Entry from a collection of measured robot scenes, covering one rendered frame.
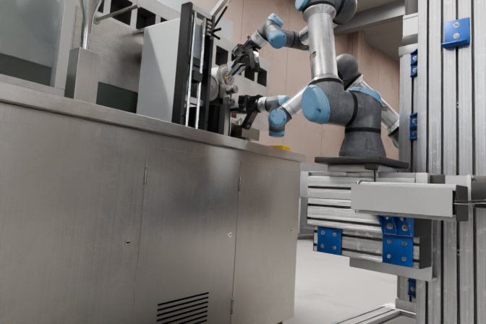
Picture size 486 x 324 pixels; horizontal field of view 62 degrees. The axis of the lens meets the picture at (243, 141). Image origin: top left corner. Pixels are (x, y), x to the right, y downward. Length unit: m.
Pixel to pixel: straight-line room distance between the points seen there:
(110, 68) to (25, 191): 1.01
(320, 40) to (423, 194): 0.61
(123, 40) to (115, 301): 1.23
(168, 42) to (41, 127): 0.91
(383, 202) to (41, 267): 0.88
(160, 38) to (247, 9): 5.03
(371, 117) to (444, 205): 0.41
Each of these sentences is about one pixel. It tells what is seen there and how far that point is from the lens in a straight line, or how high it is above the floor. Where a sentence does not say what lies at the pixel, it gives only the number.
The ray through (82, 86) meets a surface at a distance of 1.58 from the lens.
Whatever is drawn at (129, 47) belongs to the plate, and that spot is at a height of 1.35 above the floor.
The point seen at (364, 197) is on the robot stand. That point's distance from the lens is 1.17.
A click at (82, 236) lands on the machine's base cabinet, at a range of 1.19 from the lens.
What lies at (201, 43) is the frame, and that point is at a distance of 1.77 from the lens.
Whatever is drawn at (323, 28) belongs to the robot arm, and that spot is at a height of 1.25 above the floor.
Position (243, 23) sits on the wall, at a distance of 6.73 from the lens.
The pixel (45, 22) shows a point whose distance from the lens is 1.23.
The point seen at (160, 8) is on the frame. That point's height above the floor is 1.62.
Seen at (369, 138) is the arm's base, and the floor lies 0.88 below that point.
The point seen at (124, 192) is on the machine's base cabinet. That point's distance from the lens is 1.26.
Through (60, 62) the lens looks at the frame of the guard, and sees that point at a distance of 1.21.
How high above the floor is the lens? 0.69
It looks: 7 degrees up
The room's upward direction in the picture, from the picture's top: 4 degrees clockwise
